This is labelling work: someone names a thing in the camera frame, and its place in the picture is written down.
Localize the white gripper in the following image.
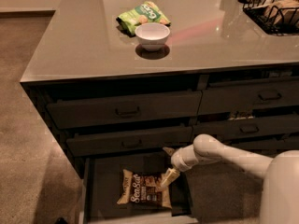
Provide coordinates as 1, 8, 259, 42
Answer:
161, 145, 199, 189

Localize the brown sea salt chip bag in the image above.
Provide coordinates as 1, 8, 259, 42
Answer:
117, 169, 172, 208

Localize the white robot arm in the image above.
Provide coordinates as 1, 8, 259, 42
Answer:
161, 134, 299, 224

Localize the middle left drawer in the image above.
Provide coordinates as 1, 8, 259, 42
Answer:
66, 126, 192, 157

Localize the open bottom left drawer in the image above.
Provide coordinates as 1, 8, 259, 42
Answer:
78, 151, 197, 224

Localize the top right drawer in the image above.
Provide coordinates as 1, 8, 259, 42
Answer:
198, 80, 299, 115

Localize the top left drawer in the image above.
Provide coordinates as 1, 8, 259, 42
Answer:
47, 91, 202, 129

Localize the bottom right drawer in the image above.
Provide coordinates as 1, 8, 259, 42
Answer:
224, 136, 299, 155

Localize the green chip bag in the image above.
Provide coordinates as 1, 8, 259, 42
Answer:
116, 1, 171, 36

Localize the brown snack bag in basket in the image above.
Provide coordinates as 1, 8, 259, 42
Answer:
263, 0, 299, 25

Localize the dark kitchen island cabinet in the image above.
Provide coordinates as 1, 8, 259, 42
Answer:
21, 0, 299, 172

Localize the white ceramic bowl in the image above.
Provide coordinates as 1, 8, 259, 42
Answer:
135, 22, 170, 51

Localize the black wire basket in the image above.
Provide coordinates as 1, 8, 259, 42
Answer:
243, 0, 299, 35

